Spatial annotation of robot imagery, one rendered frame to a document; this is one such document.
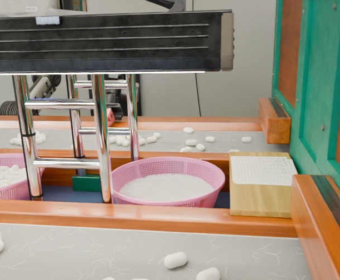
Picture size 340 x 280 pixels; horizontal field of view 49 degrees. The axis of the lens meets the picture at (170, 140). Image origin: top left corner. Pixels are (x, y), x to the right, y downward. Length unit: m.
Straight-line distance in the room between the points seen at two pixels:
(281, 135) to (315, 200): 0.48
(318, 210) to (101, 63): 0.34
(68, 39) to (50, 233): 0.37
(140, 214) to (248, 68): 2.62
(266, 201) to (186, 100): 2.58
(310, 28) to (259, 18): 2.34
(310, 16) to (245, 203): 0.42
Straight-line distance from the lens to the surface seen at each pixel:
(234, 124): 1.33
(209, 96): 3.25
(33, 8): 1.87
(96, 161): 0.74
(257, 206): 0.71
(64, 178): 1.09
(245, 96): 3.26
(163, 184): 0.91
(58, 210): 0.76
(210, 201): 0.80
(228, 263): 0.62
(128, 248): 0.66
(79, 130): 1.00
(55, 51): 0.51
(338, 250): 0.45
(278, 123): 1.01
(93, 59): 0.49
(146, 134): 1.30
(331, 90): 0.66
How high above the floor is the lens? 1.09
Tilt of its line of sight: 17 degrees down
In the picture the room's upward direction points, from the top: 2 degrees counter-clockwise
